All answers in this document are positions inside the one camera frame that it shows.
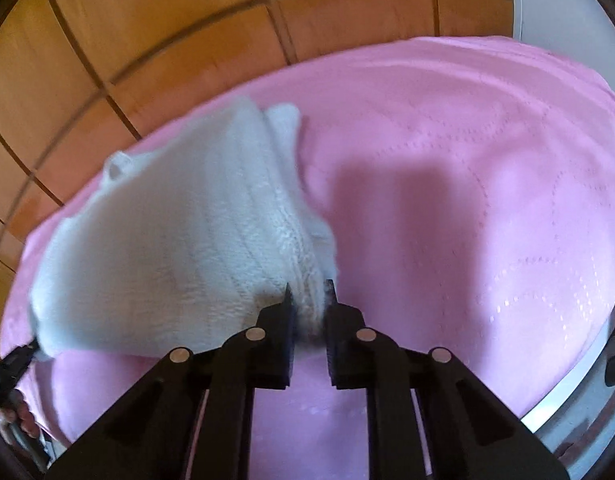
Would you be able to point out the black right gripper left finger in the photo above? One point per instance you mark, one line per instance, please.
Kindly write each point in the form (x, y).
(190, 416)

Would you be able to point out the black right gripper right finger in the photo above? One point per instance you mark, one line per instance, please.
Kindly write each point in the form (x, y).
(428, 415)

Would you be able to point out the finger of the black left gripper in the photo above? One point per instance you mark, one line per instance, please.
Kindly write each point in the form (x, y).
(21, 357)

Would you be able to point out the white knitted sweater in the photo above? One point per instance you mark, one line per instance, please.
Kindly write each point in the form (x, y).
(185, 245)

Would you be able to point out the person's left hand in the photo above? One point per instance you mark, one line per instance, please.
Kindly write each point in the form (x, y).
(21, 416)

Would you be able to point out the wooden panelled wardrobe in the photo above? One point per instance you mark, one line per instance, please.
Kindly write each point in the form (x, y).
(80, 79)

